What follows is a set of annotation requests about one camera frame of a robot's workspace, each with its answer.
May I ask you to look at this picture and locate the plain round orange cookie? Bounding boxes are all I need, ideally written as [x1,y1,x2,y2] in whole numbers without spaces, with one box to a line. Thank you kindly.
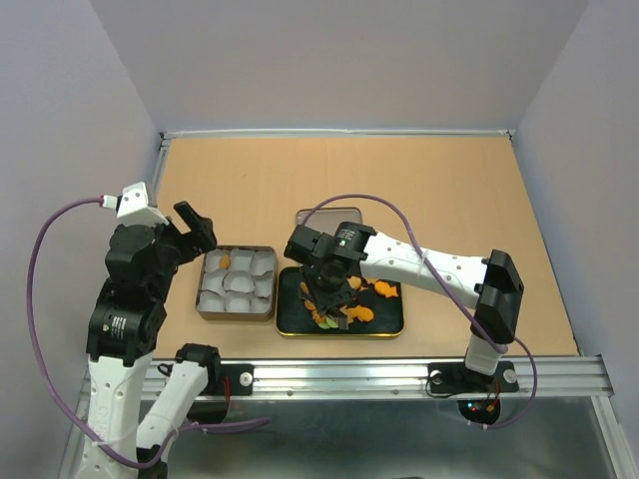
[219,254,231,269]

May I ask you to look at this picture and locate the silver metal tongs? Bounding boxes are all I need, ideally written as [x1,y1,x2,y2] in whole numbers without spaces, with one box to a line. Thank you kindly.
[298,281,350,331]

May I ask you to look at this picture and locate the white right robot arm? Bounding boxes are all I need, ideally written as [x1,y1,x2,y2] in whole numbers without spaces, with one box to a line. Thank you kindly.
[285,222,524,389]

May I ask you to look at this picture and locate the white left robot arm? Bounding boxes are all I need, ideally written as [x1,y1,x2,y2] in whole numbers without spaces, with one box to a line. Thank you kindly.
[76,195,223,478]

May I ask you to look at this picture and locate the green round cookie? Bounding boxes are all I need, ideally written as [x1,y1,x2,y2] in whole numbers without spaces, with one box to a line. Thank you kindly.
[318,318,338,329]

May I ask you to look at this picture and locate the brown cookie tin box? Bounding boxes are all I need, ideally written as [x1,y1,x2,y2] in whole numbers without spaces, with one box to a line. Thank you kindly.
[196,245,278,322]

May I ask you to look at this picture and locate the large fish-shaped cookie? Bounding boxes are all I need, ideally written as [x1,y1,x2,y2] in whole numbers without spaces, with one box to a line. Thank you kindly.
[373,280,399,298]

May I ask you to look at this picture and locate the black gold-rimmed tray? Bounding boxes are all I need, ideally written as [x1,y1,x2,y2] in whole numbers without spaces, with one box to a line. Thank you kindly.
[276,267,404,337]

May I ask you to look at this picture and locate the brown tin lid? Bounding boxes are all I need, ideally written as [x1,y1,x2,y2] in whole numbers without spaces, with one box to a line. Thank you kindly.
[291,207,362,239]

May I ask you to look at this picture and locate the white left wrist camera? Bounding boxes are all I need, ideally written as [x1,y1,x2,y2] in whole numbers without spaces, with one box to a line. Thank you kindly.
[100,182,169,228]

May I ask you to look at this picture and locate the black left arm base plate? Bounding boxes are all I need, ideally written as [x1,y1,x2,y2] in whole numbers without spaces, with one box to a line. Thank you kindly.
[202,363,255,397]

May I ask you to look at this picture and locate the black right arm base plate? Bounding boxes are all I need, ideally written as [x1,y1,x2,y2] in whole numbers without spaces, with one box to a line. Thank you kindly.
[427,361,519,395]

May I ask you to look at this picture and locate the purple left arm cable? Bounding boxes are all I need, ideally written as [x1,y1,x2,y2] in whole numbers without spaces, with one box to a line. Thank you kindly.
[27,196,273,470]

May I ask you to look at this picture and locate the aluminium front rail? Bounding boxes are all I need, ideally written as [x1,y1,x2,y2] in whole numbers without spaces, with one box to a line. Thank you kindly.
[86,356,613,401]

